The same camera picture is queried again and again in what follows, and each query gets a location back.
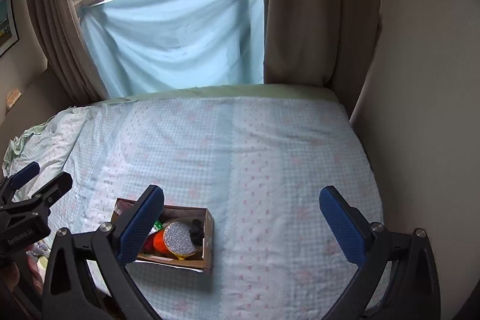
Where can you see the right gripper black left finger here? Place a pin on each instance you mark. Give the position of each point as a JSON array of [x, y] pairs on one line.
[[86, 276]]

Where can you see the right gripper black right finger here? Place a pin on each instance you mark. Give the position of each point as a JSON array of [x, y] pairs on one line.
[[396, 276]]

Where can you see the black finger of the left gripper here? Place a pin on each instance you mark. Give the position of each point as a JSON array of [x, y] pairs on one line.
[[10, 185], [55, 189]]

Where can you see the silver glitter yellow scrubber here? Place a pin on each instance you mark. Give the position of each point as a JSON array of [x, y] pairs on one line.
[[177, 239]]

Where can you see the black sock bundle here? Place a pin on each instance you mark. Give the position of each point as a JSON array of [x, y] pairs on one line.
[[197, 232]]

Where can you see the green wipes packet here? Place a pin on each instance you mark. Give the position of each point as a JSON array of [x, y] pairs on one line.
[[157, 227]]

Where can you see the person's left hand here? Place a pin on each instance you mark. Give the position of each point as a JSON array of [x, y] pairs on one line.
[[10, 274]]

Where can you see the orange fluffy pom-pom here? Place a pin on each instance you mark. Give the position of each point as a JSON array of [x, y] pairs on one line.
[[154, 244]]

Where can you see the open cardboard box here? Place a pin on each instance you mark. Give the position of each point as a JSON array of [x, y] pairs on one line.
[[140, 216]]

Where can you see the light blue checked bed quilt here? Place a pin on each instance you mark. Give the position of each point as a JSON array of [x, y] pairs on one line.
[[255, 156]]

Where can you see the light blue hanging sheet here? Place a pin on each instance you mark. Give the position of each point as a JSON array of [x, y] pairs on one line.
[[149, 46]]

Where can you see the beige brown curtain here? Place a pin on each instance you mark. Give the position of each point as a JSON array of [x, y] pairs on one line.
[[321, 43]]

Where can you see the framed wall picture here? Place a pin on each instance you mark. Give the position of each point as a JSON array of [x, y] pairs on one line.
[[8, 30]]

